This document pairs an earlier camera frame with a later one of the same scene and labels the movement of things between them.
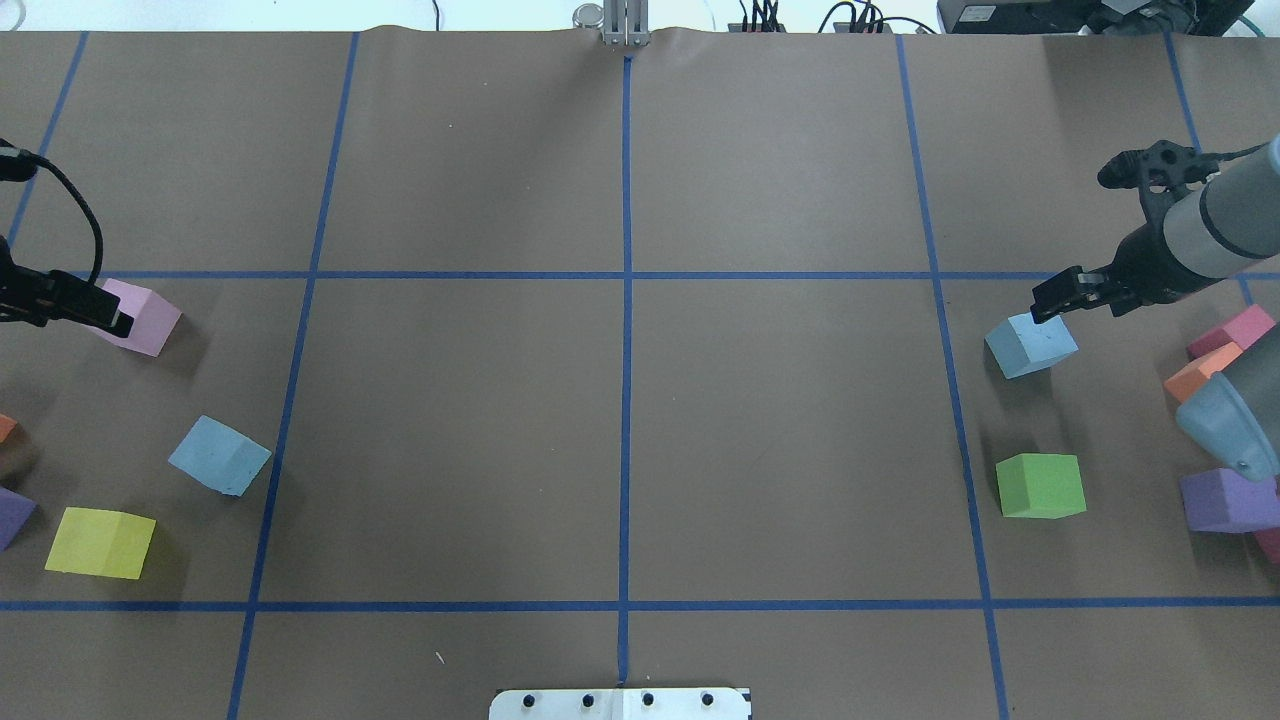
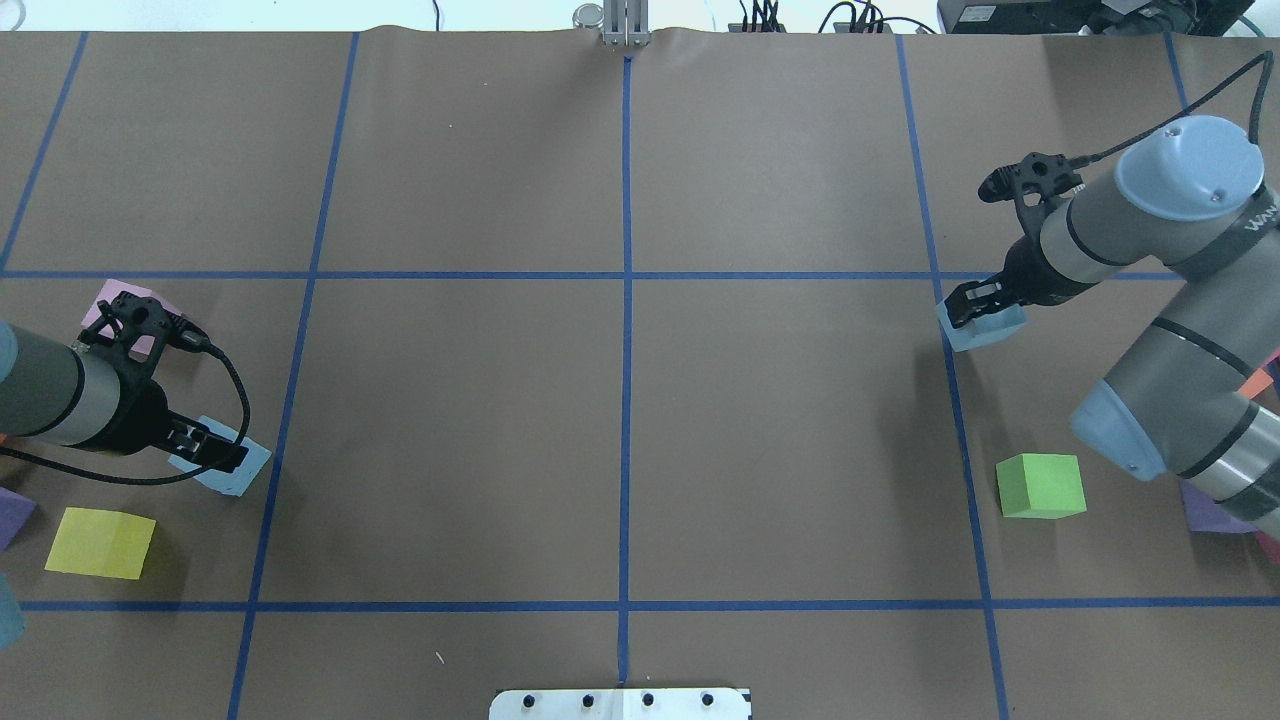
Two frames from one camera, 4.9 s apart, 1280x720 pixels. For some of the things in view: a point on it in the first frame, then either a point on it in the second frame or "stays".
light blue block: (220, 456) stays
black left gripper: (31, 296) to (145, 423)
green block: (1040, 486) stays
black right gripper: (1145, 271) to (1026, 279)
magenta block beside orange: (1269, 539) stays
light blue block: (1021, 346) to (982, 329)
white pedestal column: (621, 704) stays
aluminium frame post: (626, 22) stays
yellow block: (102, 543) stays
